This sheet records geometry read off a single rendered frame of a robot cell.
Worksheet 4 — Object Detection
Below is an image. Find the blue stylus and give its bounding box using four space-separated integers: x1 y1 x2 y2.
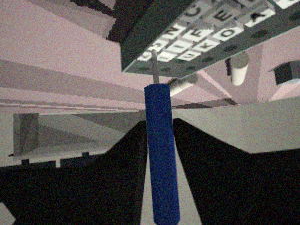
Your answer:
144 57 180 225

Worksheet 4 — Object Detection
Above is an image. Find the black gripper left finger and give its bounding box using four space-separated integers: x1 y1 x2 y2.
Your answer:
0 120 148 225

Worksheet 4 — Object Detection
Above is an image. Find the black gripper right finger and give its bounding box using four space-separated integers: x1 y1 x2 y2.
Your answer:
173 118 300 225

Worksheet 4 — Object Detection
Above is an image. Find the small grey cube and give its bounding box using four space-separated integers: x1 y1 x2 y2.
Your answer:
274 60 300 86

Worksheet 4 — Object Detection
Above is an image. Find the grey keyboard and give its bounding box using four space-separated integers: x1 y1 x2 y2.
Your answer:
120 0 300 79

